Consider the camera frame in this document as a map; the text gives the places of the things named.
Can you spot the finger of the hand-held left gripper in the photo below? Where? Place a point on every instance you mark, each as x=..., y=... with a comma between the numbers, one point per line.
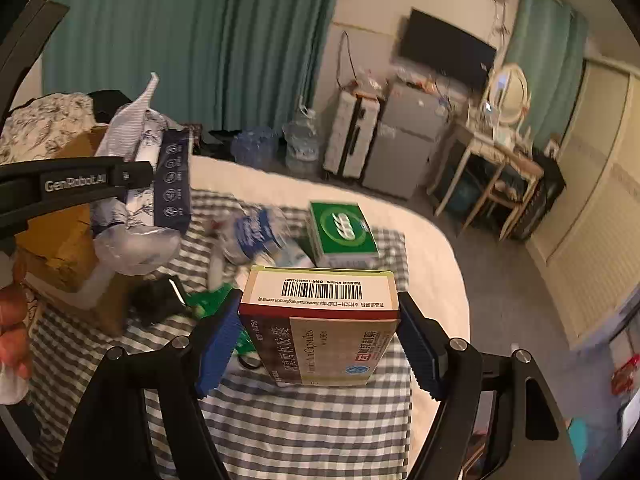
x=132, y=174

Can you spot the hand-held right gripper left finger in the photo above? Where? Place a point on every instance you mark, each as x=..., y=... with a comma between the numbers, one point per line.
x=217, y=345

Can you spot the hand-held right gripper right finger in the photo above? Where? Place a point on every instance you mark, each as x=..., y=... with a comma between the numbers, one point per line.
x=422, y=355

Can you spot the white navy plastic package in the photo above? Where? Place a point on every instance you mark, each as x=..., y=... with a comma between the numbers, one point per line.
x=172, y=180

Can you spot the brown cardboard box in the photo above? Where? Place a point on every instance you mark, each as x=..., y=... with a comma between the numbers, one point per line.
x=50, y=245

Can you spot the beige medicine box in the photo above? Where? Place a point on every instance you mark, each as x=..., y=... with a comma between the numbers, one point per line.
x=320, y=330

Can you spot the person's left hand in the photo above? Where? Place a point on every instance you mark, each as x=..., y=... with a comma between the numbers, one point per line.
x=10, y=310

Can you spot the green packet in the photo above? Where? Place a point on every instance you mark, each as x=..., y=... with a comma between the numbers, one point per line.
x=212, y=302

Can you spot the floral white blanket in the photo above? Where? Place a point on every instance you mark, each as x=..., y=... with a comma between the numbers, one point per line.
x=45, y=115

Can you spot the dark patterned bag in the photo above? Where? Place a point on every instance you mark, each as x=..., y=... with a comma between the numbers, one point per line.
x=195, y=135

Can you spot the black clothing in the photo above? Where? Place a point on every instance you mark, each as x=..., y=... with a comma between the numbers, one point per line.
x=107, y=102

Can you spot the small black device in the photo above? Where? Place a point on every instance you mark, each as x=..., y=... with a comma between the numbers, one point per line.
x=155, y=300

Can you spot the white bed mattress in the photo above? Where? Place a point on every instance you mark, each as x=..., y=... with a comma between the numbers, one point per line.
x=430, y=260

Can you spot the clear plastic water bottle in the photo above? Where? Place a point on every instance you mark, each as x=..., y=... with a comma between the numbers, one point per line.
x=255, y=232

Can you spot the blue plastic basket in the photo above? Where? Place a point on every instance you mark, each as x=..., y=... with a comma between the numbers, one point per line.
x=255, y=147

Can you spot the grey checkered blanket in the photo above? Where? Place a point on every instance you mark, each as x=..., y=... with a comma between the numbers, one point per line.
x=310, y=435

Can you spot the green white box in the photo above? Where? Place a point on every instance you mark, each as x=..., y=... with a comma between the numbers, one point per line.
x=342, y=232

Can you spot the wide teal curtain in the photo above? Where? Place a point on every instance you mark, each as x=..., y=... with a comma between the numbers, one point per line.
x=200, y=35

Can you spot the blue bucket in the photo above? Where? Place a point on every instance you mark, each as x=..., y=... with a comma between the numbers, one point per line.
x=465, y=192

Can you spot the large clear water jug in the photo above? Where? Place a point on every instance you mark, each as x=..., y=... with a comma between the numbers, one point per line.
x=302, y=140

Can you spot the wooden chair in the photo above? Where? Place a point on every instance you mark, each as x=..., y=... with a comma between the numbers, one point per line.
x=520, y=175

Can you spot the black bag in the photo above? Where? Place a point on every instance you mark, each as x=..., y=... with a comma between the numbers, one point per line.
x=550, y=190

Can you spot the grey fridge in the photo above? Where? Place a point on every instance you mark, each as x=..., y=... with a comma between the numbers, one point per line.
x=405, y=145

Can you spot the cream dressing table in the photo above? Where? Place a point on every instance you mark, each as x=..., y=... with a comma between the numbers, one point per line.
x=480, y=147

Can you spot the white suitcase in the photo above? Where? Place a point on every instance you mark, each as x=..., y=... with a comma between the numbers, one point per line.
x=350, y=135

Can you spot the cream louvred wardrobe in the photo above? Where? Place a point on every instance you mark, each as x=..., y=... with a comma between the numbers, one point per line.
x=595, y=185

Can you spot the clear plastic bag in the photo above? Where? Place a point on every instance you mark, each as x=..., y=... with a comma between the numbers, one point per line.
x=370, y=82

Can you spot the oval white mirror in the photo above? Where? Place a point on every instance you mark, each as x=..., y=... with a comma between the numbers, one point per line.
x=510, y=92

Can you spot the narrow teal curtain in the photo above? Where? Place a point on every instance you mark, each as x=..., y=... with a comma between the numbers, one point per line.
x=545, y=45

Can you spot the black wall television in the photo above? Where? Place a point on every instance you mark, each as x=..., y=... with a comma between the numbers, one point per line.
x=445, y=47

